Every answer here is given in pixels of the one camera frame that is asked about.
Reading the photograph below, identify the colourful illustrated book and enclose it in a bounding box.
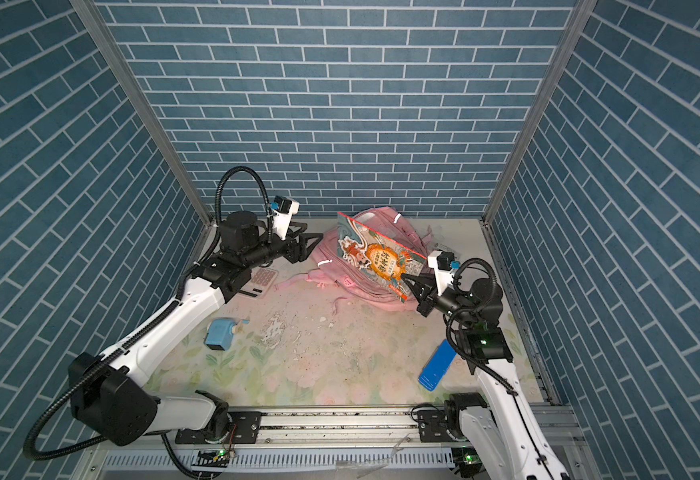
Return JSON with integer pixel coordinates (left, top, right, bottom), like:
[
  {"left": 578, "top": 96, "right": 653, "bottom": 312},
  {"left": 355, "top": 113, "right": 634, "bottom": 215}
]
[{"left": 337, "top": 207, "right": 429, "bottom": 303}]

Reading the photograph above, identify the pink student backpack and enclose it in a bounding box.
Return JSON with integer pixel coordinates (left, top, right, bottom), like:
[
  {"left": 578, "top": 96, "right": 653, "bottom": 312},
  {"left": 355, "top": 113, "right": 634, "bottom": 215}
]
[{"left": 276, "top": 207, "right": 436, "bottom": 312}]

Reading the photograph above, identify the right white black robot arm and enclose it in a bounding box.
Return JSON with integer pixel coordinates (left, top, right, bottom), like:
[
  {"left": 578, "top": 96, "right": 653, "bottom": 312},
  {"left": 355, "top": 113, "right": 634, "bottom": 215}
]
[{"left": 403, "top": 274, "right": 570, "bottom": 479}]

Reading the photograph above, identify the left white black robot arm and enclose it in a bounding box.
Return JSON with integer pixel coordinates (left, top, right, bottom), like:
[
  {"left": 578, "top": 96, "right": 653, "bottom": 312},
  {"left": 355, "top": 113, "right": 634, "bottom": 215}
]
[{"left": 68, "top": 211, "right": 323, "bottom": 446}]

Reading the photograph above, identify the pink white calculator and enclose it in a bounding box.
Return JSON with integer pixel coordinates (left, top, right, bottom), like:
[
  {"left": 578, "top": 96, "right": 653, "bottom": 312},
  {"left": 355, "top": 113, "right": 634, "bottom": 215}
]
[{"left": 247, "top": 267, "right": 279, "bottom": 294}]

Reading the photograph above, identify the blue pencil case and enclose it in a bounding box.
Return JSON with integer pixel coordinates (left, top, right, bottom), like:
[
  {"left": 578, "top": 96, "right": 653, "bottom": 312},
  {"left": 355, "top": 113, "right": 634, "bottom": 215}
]
[{"left": 418, "top": 340, "right": 456, "bottom": 392}]

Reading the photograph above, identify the blue pencil sharpener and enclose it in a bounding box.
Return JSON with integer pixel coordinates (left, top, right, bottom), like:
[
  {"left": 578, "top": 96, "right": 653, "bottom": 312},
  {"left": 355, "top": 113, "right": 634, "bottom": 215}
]
[{"left": 204, "top": 318, "right": 249, "bottom": 351}]

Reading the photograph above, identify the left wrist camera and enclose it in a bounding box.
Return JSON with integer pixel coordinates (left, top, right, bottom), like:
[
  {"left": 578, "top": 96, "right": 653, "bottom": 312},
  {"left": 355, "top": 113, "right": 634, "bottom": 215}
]
[{"left": 270, "top": 196, "right": 300, "bottom": 241}]

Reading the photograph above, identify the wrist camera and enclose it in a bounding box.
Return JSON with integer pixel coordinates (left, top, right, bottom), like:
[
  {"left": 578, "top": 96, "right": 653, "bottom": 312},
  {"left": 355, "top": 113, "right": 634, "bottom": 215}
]
[
  {"left": 270, "top": 196, "right": 300, "bottom": 241},
  {"left": 427, "top": 250, "right": 460, "bottom": 296}
]

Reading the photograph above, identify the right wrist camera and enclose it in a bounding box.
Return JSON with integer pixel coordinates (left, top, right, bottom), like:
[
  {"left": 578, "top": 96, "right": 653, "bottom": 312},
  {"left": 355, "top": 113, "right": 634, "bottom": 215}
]
[{"left": 427, "top": 250, "right": 460, "bottom": 296}]

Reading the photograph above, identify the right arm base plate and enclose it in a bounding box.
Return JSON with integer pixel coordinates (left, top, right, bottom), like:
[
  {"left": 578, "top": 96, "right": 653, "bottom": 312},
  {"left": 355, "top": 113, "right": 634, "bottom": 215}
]
[{"left": 409, "top": 405, "right": 468, "bottom": 443}]

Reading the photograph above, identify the left black corrugated cable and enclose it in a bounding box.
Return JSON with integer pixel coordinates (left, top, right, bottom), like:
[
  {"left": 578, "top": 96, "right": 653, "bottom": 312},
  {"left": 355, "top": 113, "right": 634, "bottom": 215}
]
[{"left": 22, "top": 166, "right": 273, "bottom": 480}]

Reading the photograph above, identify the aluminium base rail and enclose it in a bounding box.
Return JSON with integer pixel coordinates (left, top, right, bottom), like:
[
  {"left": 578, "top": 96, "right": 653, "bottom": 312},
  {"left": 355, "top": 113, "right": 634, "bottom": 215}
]
[{"left": 73, "top": 404, "right": 600, "bottom": 480}]

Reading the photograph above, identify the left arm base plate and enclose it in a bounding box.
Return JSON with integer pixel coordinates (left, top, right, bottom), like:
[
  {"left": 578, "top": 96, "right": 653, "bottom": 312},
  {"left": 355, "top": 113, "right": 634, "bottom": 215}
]
[{"left": 175, "top": 411, "right": 262, "bottom": 446}]

